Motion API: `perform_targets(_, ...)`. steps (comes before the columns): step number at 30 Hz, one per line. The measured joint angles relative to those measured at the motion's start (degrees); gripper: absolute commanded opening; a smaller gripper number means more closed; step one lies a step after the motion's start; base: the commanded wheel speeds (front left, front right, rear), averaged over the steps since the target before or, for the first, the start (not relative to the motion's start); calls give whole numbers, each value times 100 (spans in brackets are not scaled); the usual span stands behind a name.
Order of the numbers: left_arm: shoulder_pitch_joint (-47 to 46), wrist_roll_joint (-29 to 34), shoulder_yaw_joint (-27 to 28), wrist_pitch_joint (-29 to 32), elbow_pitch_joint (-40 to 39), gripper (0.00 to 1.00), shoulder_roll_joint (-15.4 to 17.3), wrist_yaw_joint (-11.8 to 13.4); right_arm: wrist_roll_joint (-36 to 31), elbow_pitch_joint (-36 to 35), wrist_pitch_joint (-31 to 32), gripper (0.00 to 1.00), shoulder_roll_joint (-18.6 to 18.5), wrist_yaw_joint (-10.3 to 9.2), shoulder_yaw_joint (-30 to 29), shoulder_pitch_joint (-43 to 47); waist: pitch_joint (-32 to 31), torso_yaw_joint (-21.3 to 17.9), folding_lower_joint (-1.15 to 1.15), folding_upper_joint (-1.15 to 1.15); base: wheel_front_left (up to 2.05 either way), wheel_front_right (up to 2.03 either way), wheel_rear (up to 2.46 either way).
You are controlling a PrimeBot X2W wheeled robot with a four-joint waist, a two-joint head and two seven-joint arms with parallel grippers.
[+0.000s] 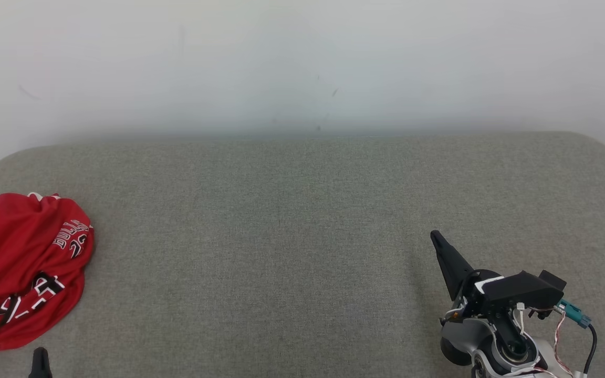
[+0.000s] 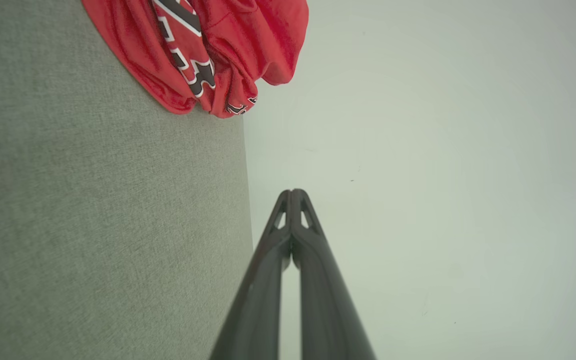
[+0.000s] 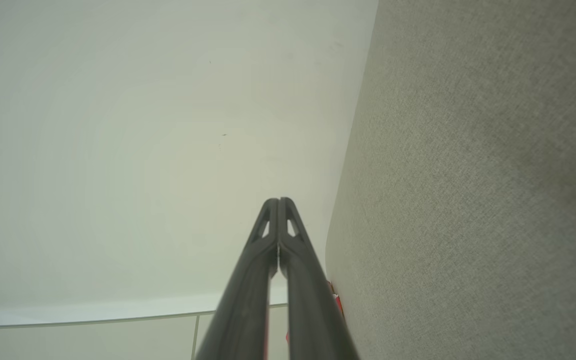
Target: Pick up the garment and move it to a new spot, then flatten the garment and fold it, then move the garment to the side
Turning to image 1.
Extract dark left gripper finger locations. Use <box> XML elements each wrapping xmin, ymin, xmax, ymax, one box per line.
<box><xmin>28</xmin><ymin>347</ymin><xmax>53</xmax><ymax>378</ymax></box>

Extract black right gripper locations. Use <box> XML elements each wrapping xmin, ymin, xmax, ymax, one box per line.
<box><xmin>431</xmin><ymin>230</ymin><xmax>564</xmax><ymax>321</ymax></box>

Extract red Bulls shorts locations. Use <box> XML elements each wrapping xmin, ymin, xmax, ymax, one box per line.
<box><xmin>0</xmin><ymin>192</ymin><xmax>95</xmax><ymax>302</ymax></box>

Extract grey fabric sofa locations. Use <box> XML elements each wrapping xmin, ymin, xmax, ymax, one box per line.
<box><xmin>0</xmin><ymin>131</ymin><xmax>605</xmax><ymax>378</ymax></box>

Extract thin red white wires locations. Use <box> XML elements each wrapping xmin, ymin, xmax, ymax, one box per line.
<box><xmin>513</xmin><ymin>302</ymin><xmax>572</xmax><ymax>377</ymax></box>

